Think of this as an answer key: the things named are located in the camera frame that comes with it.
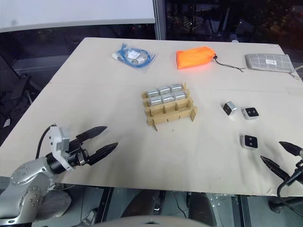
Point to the white board panel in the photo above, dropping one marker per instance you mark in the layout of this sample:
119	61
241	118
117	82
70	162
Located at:
71	11

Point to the metal table leg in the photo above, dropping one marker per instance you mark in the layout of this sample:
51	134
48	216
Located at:
243	210

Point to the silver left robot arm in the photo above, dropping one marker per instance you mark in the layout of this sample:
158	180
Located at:
23	172

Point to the grey rounded shape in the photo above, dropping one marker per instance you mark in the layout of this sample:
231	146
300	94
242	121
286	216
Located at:
55	204

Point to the cardboard divider tray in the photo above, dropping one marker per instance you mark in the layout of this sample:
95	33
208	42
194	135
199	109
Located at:
172	112

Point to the grey checked pouch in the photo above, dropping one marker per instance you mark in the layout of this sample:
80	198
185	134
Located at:
262	61

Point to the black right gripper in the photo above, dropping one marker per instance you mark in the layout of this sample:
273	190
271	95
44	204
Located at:
298	179

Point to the grey window frame pillar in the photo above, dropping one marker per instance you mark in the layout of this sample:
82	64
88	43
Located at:
159	19

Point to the black rounded shape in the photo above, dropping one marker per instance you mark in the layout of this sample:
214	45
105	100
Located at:
201	210

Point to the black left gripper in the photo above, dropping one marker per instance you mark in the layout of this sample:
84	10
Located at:
79	157

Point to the orange fabric pouch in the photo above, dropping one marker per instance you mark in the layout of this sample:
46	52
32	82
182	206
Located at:
194	58

